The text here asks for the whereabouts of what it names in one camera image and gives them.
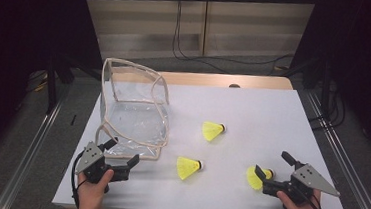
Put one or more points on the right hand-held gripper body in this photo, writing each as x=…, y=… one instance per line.
x=314, y=181

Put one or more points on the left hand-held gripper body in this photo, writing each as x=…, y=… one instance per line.
x=90, y=157

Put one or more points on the yellow shuttlecock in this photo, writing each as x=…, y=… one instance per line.
x=253, y=182
x=211, y=130
x=186, y=168

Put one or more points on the clear plastic bag beige trim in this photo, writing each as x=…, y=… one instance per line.
x=138, y=121

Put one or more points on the person's left hand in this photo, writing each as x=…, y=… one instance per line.
x=91, y=192

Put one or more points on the white table cover sheet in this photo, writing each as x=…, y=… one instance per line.
x=233, y=198

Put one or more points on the small black stick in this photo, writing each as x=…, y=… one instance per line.
x=73, y=119

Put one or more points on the black metal stand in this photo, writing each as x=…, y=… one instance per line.
x=51, y=87
x=325, y=92

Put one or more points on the dark table grommet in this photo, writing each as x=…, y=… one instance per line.
x=234, y=86

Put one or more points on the black curtain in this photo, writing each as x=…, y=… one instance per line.
x=18, y=37
x=370, y=65

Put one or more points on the beige wooden cabinet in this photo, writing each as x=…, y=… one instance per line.
x=252, y=39

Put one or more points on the aluminium floor rail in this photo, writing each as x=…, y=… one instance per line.
x=33, y=149
x=346, y=164

